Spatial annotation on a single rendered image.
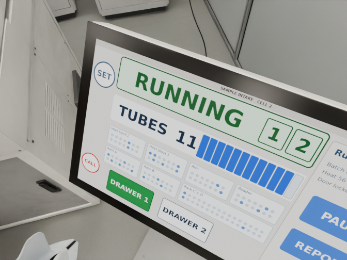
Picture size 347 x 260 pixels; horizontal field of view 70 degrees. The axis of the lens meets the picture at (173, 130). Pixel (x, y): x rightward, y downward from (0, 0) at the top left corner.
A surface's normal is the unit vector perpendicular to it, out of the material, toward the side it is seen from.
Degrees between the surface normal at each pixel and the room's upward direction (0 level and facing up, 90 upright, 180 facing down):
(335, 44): 90
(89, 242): 0
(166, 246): 3
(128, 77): 50
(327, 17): 90
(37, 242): 85
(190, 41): 0
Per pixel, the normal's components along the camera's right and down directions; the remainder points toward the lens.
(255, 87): -0.38, 0.30
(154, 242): -0.11, -0.51
